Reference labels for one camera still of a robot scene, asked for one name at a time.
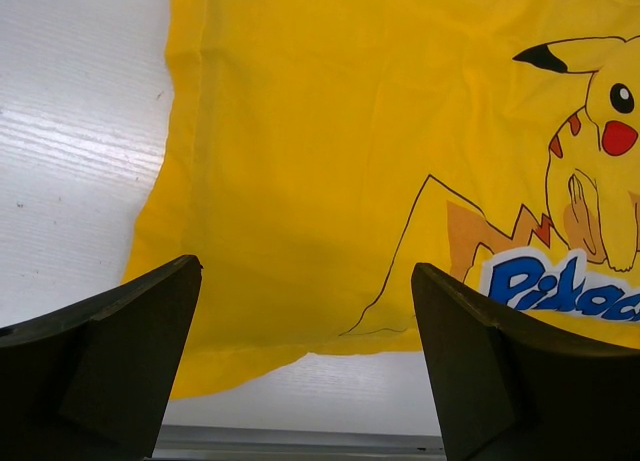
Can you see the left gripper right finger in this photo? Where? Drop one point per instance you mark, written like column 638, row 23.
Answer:
column 507, row 386

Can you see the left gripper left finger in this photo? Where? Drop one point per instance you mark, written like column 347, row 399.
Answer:
column 91, row 381

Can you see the yellow pillowcase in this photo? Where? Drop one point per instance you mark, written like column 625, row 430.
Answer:
column 318, row 150

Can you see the aluminium front rail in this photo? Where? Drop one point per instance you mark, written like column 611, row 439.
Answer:
column 219, row 443

